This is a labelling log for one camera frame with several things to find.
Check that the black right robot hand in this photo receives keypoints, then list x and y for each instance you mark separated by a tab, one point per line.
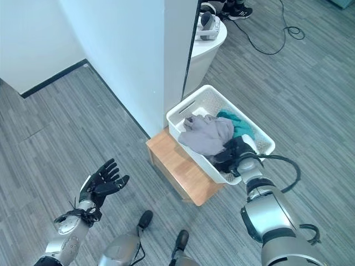
242	147

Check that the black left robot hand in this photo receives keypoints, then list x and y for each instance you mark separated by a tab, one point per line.
100	183

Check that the black garment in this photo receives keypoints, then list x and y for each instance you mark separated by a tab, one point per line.
224	159

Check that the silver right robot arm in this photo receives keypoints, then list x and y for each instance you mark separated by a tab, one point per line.
274	216

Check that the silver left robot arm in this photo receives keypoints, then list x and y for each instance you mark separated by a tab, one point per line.
68	230

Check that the white plastic laundry basket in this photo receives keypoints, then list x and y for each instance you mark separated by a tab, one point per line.
216	133

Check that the teal garment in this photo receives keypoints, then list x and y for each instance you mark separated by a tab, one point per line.
240	124

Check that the grey garment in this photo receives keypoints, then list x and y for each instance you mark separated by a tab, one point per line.
206	135

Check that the low wooden stool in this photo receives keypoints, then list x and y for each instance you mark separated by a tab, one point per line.
180	169

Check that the white round side table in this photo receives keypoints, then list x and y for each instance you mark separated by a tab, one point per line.
203	55

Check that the silver right robot leg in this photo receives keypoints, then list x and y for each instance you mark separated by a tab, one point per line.
180	246

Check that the white VR headset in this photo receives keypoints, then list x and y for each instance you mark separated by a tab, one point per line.
208	24

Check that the person's black sneaker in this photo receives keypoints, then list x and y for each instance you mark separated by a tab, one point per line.
238	11

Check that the white partition wall panel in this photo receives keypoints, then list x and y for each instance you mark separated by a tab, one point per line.
177	63

